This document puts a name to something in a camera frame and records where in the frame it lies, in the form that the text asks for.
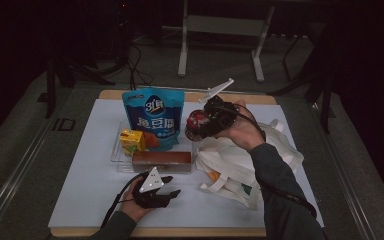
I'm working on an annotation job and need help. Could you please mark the person's right hand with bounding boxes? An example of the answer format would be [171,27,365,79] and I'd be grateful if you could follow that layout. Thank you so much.
[214,99,268,153]

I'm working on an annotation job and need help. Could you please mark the white table mat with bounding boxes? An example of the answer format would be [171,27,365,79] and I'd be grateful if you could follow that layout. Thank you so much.
[47,98,325,230]

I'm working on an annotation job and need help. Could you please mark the brown drink carton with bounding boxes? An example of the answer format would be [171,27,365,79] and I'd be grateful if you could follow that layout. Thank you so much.
[131,150,193,174]

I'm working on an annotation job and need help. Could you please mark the black metal stand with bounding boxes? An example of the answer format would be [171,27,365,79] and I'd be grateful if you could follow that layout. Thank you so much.
[44,49,116,120]

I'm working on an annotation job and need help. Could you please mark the black floor cables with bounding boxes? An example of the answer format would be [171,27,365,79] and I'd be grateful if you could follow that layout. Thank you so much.
[125,42,155,92]

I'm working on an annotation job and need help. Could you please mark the dark metal stand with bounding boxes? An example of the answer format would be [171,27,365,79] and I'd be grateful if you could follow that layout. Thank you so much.
[267,33,335,135]

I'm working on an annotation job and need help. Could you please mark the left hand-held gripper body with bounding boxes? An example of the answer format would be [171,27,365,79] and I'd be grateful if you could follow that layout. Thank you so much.
[133,166,175,210]

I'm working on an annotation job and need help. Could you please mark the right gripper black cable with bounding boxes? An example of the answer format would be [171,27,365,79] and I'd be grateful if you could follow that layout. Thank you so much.
[218,103,318,220]

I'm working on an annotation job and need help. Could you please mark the white tote bag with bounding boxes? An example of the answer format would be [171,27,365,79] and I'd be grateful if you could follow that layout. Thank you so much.
[195,118,305,211]

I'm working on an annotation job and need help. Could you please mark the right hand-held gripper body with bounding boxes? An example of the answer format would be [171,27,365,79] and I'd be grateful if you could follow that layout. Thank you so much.
[198,78,240,137]

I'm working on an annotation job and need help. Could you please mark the white metal stand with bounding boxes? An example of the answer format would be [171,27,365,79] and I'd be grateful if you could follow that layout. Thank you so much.
[177,0,276,84]

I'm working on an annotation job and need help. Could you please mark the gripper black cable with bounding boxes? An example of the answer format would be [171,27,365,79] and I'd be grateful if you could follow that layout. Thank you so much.
[100,171,148,230]
[218,103,318,220]

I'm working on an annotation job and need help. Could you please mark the blue snack pouch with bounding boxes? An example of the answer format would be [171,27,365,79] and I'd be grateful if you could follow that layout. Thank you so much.
[121,87,186,152]

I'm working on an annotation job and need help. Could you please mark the yellow juice carton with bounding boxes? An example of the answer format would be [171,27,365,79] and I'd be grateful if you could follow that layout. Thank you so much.
[118,128,147,157]

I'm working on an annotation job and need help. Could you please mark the clear plastic box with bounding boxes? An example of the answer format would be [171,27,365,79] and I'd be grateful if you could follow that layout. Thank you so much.
[110,120,195,175]

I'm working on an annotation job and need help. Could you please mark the person's left hand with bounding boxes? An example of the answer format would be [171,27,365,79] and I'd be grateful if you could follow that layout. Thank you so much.
[119,184,155,224]

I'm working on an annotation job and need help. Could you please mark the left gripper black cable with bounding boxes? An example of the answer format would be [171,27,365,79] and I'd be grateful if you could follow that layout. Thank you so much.
[100,171,148,230]

